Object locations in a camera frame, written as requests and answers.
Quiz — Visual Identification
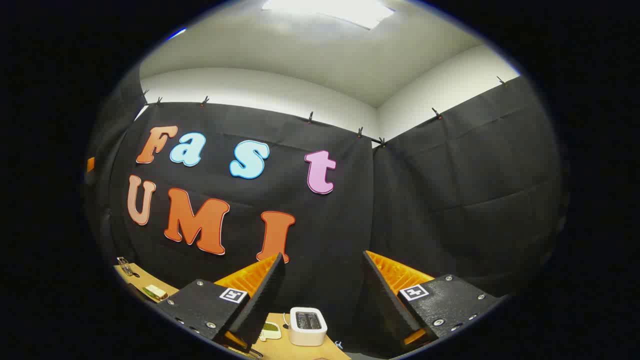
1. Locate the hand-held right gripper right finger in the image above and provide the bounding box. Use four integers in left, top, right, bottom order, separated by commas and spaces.
361, 250, 503, 351

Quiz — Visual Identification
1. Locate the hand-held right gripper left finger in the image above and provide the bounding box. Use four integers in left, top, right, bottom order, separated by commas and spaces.
156, 252, 287, 353

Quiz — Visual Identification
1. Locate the white divided bean dish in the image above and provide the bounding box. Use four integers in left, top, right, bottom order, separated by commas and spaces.
259, 321, 282, 342

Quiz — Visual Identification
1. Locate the white toaster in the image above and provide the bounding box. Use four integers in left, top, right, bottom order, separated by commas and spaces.
289, 306, 328, 347

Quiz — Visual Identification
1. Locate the black backdrop cloth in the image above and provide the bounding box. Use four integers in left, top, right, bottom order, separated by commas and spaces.
82, 67, 571, 358

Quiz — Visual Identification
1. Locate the small white plate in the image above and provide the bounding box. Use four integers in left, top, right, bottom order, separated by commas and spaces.
141, 285, 169, 303

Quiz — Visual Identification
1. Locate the ceiling light panel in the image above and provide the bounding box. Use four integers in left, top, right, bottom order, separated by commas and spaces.
261, 0, 396, 30

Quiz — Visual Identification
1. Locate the wire utensil holder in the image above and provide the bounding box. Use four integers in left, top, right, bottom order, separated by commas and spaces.
116, 256, 141, 278

